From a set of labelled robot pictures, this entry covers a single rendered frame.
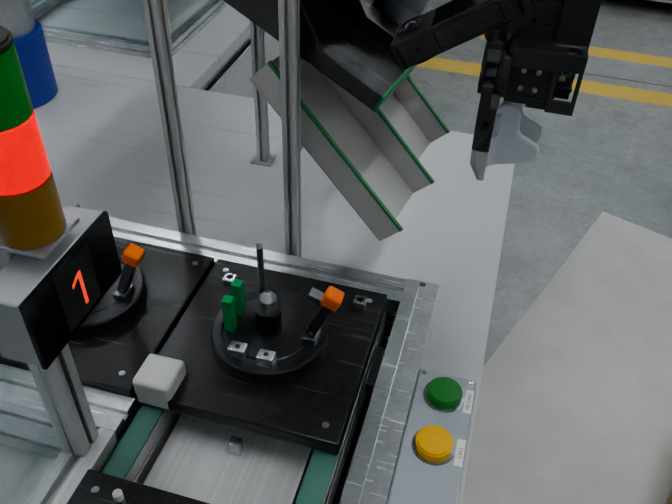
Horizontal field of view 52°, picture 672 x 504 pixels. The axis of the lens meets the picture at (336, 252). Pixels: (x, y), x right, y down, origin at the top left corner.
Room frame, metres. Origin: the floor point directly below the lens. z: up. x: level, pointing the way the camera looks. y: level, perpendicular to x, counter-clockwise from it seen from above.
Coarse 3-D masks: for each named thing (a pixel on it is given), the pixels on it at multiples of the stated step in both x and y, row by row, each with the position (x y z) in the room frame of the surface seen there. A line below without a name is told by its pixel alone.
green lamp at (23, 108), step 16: (0, 64) 0.40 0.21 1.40; (16, 64) 0.41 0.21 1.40; (0, 80) 0.40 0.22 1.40; (16, 80) 0.41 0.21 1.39; (0, 96) 0.40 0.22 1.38; (16, 96) 0.40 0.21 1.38; (0, 112) 0.39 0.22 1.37; (16, 112) 0.40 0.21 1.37; (32, 112) 0.42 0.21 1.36; (0, 128) 0.39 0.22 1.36
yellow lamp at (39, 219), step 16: (32, 192) 0.40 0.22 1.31; (48, 192) 0.41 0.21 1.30; (0, 208) 0.39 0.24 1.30; (16, 208) 0.39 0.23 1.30; (32, 208) 0.39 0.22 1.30; (48, 208) 0.40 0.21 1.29; (0, 224) 0.39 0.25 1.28; (16, 224) 0.39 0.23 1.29; (32, 224) 0.39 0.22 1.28; (48, 224) 0.40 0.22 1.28; (64, 224) 0.41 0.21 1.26; (0, 240) 0.40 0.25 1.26; (16, 240) 0.39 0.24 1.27; (32, 240) 0.39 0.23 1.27; (48, 240) 0.40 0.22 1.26
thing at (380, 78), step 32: (224, 0) 0.83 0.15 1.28; (256, 0) 0.81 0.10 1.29; (320, 0) 0.92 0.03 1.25; (352, 0) 0.90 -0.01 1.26; (320, 32) 0.85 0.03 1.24; (352, 32) 0.88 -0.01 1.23; (384, 32) 0.88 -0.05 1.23; (320, 64) 0.78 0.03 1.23; (352, 64) 0.81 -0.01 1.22; (384, 64) 0.84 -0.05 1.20; (384, 96) 0.74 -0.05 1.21
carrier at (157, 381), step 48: (240, 288) 0.59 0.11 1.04; (288, 288) 0.66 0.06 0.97; (192, 336) 0.57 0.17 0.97; (240, 336) 0.55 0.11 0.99; (288, 336) 0.56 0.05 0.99; (336, 336) 0.58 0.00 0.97; (144, 384) 0.48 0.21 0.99; (192, 384) 0.50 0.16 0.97; (240, 384) 0.50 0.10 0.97; (288, 384) 0.50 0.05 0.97; (336, 384) 0.50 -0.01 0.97; (288, 432) 0.44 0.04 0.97; (336, 432) 0.44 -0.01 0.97
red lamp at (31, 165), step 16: (16, 128) 0.40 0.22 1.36; (32, 128) 0.41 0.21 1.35; (0, 144) 0.39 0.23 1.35; (16, 144) 0.40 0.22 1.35; (32, 144) 0.41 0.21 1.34; (0, 160) 0.39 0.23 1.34; (16, 160) 0.39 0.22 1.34; (32, 160) 0.40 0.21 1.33; (48, 160) 0.42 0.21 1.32; (0, 176) 0.39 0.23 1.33; (16, 176) 0.39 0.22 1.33; (32, 176) 0.40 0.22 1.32; (48, 176) 0.41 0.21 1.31; (0, 192) 0.39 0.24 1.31; (16, 192) 0.39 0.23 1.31
